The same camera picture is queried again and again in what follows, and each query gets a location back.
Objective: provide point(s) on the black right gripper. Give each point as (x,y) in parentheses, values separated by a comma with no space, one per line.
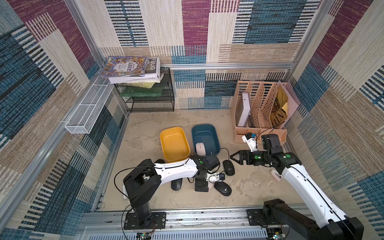
(246,156)

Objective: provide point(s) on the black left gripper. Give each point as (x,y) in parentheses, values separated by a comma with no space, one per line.
(201,186)

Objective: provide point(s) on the black mouse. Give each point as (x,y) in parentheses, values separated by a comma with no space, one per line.
(176,184)
(229,168)
(223,188)

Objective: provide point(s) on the pink mouse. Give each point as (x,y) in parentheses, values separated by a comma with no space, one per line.
(200,149)
(276,176)

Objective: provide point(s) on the yellow plastic bin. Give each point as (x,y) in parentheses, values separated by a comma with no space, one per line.
(174,145)

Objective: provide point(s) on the teal plastic bin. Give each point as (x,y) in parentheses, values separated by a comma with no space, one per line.
(207,134)

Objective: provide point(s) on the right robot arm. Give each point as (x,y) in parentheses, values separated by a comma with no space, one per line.
(329,222)

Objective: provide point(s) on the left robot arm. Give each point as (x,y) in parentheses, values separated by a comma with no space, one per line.
(144,180)

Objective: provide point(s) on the white binder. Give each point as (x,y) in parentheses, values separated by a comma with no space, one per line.
(243,110)

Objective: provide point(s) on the pink desk organizer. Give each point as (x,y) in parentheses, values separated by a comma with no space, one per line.
(262,96)

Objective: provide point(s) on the lilac folder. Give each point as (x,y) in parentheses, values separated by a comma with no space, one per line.
(293,101)

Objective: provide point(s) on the green folder on shelf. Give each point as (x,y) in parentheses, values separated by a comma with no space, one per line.
(141,92)

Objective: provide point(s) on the white book under stack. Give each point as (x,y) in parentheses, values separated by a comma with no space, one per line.
(125,80)

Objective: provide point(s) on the black folio book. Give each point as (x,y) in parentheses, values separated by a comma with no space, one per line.
(153,68)

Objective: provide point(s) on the colourful picture book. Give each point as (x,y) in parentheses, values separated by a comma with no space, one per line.
(125,67)

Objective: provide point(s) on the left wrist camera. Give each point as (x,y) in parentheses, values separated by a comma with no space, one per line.
(219,177)

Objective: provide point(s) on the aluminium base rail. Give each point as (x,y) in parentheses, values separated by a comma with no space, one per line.
(184,224)

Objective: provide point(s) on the black wire shelf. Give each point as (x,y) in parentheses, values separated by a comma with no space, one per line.
(159,98)

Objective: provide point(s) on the white wire basket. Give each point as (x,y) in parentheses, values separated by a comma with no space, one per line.
(86,114)

